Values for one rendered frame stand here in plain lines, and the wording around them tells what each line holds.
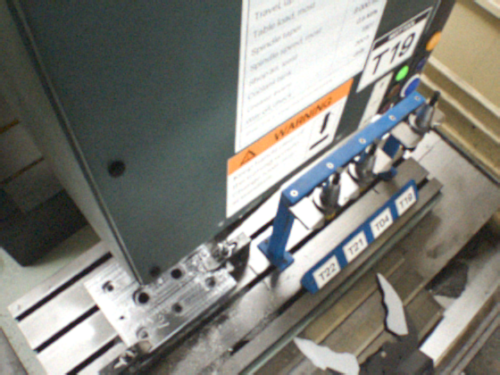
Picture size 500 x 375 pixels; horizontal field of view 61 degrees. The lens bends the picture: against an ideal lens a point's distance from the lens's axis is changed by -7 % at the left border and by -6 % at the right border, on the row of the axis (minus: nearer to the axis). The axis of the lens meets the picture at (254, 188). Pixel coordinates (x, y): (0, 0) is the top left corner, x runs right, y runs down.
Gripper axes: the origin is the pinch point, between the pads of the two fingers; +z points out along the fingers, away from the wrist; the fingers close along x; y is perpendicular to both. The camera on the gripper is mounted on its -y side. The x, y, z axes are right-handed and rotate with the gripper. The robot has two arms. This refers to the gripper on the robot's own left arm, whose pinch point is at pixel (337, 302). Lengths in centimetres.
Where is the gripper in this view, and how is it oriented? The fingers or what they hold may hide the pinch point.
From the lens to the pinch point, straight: 62.6
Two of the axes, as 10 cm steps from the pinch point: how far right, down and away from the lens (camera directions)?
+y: -0.6, 5.0, 8.6
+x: 8.1, -4.8, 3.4
